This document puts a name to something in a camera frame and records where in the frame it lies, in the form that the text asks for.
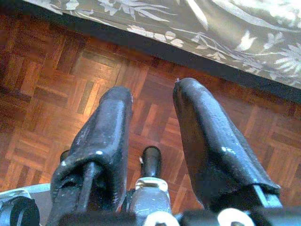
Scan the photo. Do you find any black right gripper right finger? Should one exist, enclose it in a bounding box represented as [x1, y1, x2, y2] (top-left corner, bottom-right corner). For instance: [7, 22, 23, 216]
[173, 77, 283, 210]

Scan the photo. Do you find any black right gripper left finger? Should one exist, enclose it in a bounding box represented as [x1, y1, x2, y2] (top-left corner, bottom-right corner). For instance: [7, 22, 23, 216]
[50, 86, 134, 221]

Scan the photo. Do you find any dark bed base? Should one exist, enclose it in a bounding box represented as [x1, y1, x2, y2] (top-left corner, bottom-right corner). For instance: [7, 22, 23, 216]
[0, 0, 301, 105]

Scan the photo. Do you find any beige floral bedspread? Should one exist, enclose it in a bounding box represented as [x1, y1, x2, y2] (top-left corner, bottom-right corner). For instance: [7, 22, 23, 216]
[23, 0, 301, 89]

